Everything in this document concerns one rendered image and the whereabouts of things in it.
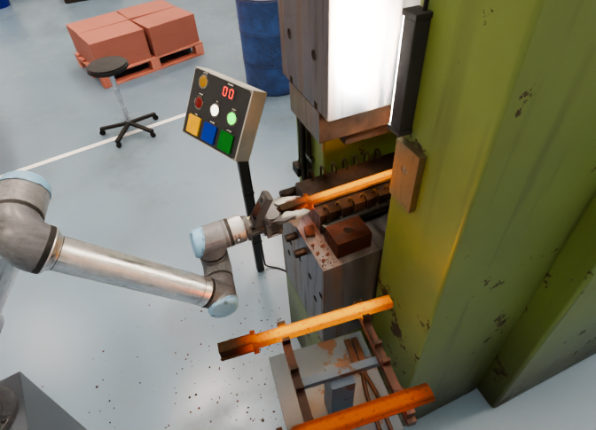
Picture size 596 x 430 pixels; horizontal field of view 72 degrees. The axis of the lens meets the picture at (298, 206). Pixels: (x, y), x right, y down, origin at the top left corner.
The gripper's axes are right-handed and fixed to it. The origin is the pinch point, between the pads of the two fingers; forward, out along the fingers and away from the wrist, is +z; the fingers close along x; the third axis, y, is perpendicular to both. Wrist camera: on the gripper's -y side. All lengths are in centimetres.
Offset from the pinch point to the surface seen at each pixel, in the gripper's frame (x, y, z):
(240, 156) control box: -37.9, 3.3, -9.2
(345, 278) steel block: 22.1, 16.7, 4.9
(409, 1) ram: 13, -61, 22
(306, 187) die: -7.4, 1.0, 5.0
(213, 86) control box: -60, -16, -10
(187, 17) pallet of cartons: -374, 57, 31
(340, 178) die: -6.5, 1.0, 17.5
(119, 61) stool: -247, 39, -46
